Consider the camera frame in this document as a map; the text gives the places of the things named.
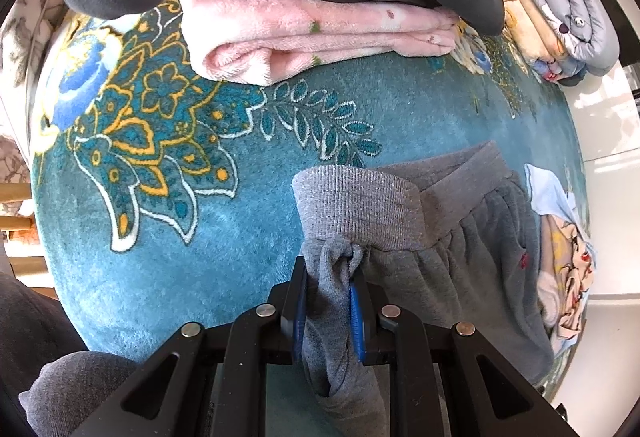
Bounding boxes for folded pink plush blanket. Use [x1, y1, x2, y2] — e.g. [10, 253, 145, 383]
[177, 0, 464, 87]

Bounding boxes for grey floral fabric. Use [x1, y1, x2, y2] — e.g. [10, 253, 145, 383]
[0, 0, 93, 190]

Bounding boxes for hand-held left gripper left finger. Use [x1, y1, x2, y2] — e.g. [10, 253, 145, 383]
[70, 256, 308, 437]

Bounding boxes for teal floral blanket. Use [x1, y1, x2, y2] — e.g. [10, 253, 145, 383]
[30, 0, 592, 399]

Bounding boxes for light blue printed shirt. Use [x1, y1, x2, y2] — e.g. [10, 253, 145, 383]
[524, 163, 599, 344]

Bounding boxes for grey fleece pants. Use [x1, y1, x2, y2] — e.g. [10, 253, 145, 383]
[291, 141, 556, 418]

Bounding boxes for folded cream floral blanket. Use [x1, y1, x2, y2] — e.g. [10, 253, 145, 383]
[482, 0, 568, 63]

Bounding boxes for wooden frame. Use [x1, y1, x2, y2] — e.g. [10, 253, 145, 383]
[0, 182, 57, 289]

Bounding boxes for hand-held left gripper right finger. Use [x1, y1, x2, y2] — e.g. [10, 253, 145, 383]
[348, 269, 577, 437]

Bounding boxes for folded pink floral blanket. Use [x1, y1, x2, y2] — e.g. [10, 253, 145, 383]
[530, 52, 581, 84]

